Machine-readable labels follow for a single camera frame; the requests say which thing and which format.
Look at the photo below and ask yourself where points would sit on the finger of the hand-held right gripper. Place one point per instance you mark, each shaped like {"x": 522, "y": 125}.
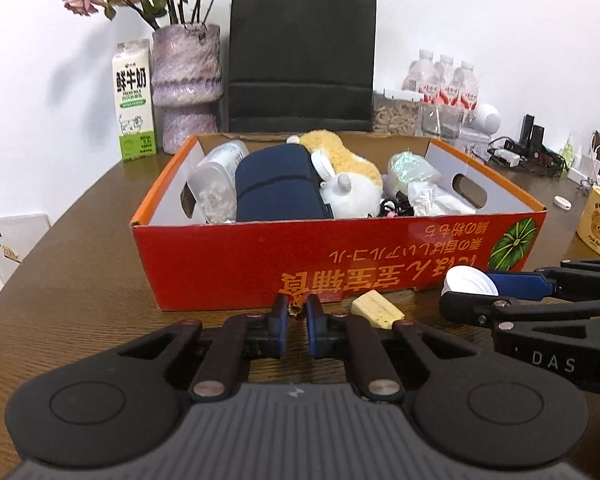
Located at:
{"x": 520, "y": 286}
{"x": 480, "y": 305}

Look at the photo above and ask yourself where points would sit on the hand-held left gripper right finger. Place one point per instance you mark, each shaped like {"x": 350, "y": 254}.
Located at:
{"x": 314, "y": 327}

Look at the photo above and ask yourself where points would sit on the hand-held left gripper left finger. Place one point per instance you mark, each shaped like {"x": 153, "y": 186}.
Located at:
{"x": 279, "y": 325}

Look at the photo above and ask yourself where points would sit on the dried brown petal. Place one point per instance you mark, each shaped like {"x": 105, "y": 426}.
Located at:
{"x": 296, "y": 308}

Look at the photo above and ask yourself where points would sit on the cream dotted block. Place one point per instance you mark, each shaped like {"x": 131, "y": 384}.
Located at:
{"x": 377, "y": 310}

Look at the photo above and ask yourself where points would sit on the red cardboard box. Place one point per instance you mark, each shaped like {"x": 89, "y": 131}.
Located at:
{"x": 280, "y": 255}

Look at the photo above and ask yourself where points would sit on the white and yellow plush toy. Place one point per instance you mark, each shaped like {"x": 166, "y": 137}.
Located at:
{"x": 352, "y": 195}

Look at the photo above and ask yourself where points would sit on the navy zip pouch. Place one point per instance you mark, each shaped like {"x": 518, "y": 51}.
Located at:
{"x": 275, "y": 185}

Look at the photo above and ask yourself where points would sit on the iridescent bath pouf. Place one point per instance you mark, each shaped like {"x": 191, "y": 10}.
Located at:
{"x": 410, "y": 167}

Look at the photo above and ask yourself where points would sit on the clear cotton swab jar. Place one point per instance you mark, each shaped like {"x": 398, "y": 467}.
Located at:
{"x": 212, "y": 185}

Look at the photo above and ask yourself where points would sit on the clear seed container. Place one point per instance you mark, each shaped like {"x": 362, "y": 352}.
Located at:
{"x": 395, "y": 115}

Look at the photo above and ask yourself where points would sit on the small white round disc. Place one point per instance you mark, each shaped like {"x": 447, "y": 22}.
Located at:
{"x": 562, "y": 202}

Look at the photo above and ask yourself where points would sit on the white charger block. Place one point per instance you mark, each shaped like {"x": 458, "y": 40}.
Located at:
{"x": 507, "y": 156}

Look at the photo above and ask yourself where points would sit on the small green spray bottle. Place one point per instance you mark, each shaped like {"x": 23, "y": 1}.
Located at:
{"x": 570, "y": 152}

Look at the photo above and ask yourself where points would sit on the white tin box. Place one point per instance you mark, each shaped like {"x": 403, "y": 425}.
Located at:
{"x": 472, "y": 145}

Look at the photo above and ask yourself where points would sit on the black upright device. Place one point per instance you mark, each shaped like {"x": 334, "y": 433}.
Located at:
{"x": 532, "y": 132}

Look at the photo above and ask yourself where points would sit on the white round speaker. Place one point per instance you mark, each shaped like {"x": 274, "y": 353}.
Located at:
{"x": 486, "y": 119}

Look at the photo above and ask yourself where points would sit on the clear glass cup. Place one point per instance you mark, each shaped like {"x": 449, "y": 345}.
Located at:
{"x": 440, "y": 120}

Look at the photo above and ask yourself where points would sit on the red label water bottle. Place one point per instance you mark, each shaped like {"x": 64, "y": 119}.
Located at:
{"x": 466, "y": 92}
{"x": 420, "y": 80}
{"x": 445, "y": 85}

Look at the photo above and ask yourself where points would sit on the purple ceramic vase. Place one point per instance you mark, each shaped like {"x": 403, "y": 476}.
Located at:
{"x": 185, "y": 85}

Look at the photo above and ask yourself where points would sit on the white and green milk carton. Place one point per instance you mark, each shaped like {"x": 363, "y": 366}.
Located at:
{"x": 134, "y": 105}

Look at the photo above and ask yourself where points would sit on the black paper bag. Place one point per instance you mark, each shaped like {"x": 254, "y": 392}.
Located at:
{"x": 300, "y": 50}

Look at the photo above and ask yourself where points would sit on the white flat panel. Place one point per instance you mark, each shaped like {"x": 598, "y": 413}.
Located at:
{"x": 10, "y": 250}

